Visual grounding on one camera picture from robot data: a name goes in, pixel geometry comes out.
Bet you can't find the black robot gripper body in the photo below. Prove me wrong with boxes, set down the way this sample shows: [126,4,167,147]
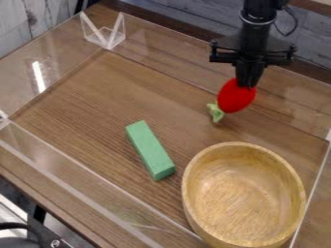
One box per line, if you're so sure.
[210,18,298,66]

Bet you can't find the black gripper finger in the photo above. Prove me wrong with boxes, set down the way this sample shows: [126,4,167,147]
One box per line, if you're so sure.
[250,63,266,88]
[236,62,252,87]

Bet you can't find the red plush strawberry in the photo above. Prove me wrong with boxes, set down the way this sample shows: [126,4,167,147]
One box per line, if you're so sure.
[207,78,257,123]

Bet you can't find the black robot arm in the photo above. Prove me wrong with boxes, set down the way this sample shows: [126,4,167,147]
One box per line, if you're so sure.
[210,0,300,89]

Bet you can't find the clear acrylic tray walls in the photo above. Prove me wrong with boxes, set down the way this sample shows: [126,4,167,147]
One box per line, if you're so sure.
[0,7,331,248]

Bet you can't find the green foam block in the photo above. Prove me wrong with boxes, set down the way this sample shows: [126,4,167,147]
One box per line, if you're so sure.
[126,120,177,181]

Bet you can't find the wooden bowl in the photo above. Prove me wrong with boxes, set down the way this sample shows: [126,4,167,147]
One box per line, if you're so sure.
[182,141,308,248]

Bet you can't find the clear acrylic corner bracket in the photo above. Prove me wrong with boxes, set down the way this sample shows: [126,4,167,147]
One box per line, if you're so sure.
[79,12,126,50]

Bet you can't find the black table leg bracket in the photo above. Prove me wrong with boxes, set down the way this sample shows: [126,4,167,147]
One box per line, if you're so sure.
[27,205,73,248]

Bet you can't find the black cable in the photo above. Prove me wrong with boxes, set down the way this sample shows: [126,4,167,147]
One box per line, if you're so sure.
[0,222,33,248]

